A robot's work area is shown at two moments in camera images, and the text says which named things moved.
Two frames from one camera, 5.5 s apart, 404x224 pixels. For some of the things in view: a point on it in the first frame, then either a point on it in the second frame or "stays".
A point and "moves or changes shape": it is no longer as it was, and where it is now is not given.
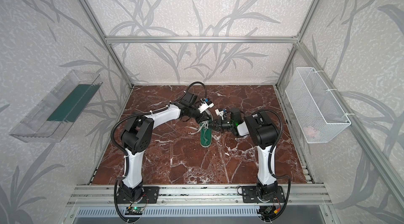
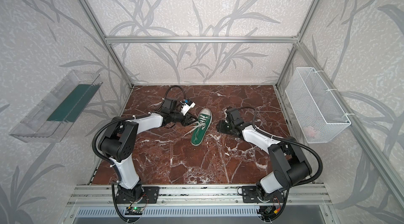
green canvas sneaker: x=205 y=134 moves or changes shape
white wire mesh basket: x=320 y=117 stays
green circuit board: x=134 y=211 stays
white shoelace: x=205 y=124 moves or changes shape
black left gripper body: x=198 y=115 to x=184 y=119
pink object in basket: x=309 y=131 stays
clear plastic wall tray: x=50 y=120 stays
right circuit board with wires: x=268 y=212 stays
